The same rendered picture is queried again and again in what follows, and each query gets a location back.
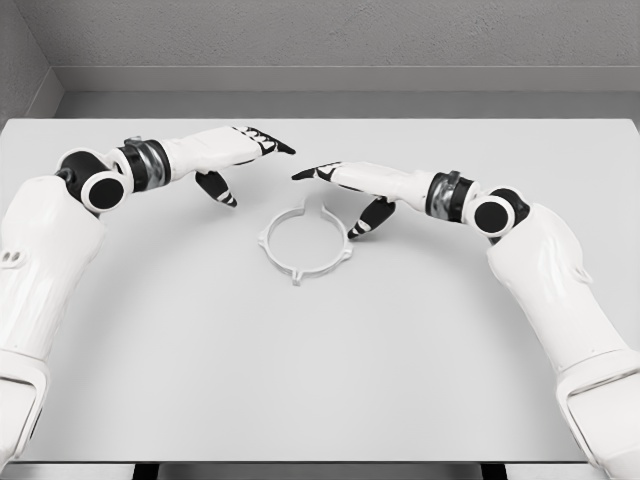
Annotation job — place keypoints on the left robot hand striped fingers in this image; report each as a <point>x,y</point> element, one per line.
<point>225,145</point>

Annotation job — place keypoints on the right robot hand striped fingers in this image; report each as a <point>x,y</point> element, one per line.
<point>365,179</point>

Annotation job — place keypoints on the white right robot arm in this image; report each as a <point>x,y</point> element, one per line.
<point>545,260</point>

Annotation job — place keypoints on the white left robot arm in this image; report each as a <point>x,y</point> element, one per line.
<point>45,240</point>

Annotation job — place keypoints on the white pipe clamp half open-ended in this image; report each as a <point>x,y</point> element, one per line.
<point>301,204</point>

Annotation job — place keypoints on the white pipe clamp half with foot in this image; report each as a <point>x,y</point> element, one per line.
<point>297,279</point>

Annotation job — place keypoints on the wide white table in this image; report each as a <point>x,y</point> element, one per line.
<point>320,375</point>

